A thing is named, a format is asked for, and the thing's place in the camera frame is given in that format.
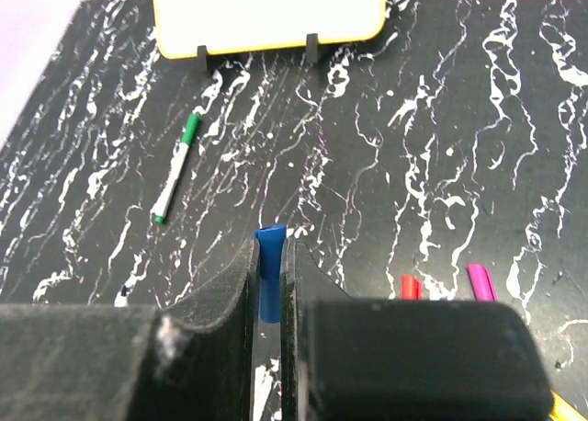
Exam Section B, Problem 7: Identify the green whiteboard pen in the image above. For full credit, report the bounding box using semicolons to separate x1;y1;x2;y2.
152;139;192;224

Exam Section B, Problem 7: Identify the small yellow-framed whiteboard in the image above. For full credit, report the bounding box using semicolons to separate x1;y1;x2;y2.
153;0;387;60

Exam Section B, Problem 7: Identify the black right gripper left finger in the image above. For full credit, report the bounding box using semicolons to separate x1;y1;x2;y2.
1;240;258;420

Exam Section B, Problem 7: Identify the purple pen cap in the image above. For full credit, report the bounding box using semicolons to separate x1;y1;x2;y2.
467;264;497;302

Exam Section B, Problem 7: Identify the blue whiteboard pen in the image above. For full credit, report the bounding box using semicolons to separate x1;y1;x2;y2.
114;285;129;307

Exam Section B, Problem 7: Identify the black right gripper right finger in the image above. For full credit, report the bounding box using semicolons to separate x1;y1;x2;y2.
281;241;554;420

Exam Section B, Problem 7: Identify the blue pen cap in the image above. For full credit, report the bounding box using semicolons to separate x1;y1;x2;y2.
254;224;287;324

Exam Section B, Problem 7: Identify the yellow pen cap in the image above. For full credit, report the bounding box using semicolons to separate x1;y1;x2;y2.
549;392;587;421

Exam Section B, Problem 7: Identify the red pen cap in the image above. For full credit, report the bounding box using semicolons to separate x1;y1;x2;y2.
401;275;422;300

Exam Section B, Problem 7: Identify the green pen cap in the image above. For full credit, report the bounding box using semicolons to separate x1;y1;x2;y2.
181;113;200;146

